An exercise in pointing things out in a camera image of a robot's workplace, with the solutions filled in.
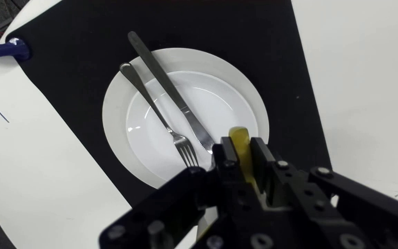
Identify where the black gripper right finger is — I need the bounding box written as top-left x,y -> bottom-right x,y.
249,137 -> 398,249

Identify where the long blue strap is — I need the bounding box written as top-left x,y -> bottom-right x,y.
0,37 -> 32,63

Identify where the silver fork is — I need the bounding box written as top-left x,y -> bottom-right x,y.
119,62 -> 199,169

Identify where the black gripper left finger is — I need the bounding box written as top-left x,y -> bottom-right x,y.
100,137 -> 274,249

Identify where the yellow and white mug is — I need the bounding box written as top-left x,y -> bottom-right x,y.
197,126 -> 280,240

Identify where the white round plate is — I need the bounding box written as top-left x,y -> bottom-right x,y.
101,47 -> 271,189

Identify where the silver knife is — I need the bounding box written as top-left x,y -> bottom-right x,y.
126,30 -> 217,153

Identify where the black placemat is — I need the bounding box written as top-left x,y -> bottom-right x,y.
6,0 -> 333,209

